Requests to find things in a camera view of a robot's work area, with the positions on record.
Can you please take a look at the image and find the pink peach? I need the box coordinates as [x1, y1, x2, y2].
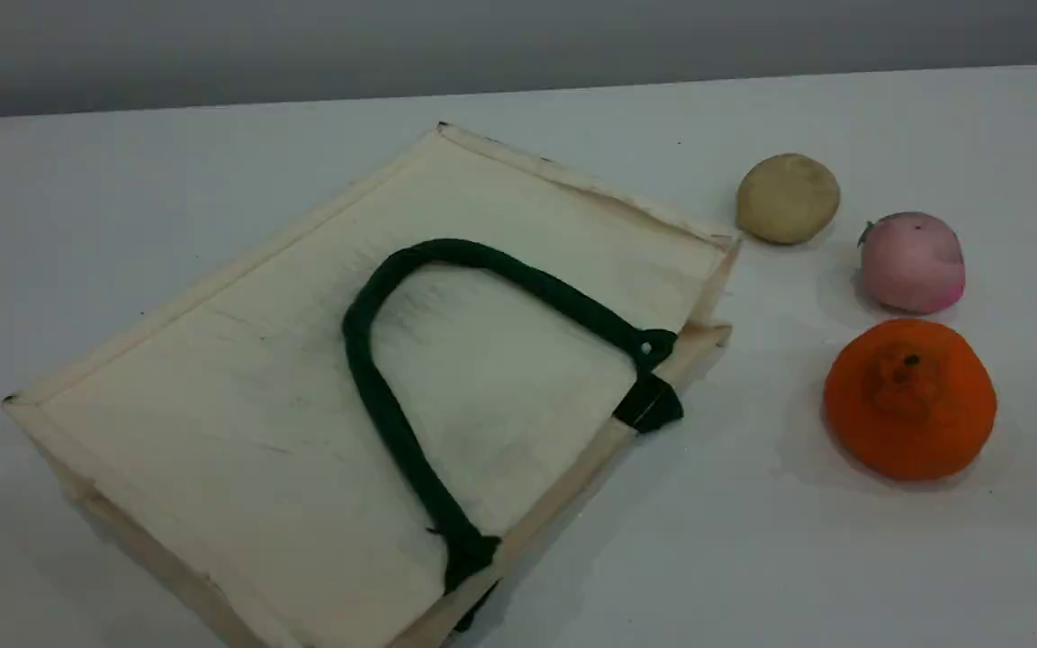
[858, 211, 967, 315]

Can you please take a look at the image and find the round beige potato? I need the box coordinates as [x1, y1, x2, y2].
[735, 152, 842, 246]

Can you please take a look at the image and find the white canvas bag green handle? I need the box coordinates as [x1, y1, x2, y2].
[1, 120, 743, 648]

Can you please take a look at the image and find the orange tangerine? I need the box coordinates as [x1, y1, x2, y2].
[823, 318, 998, 482]

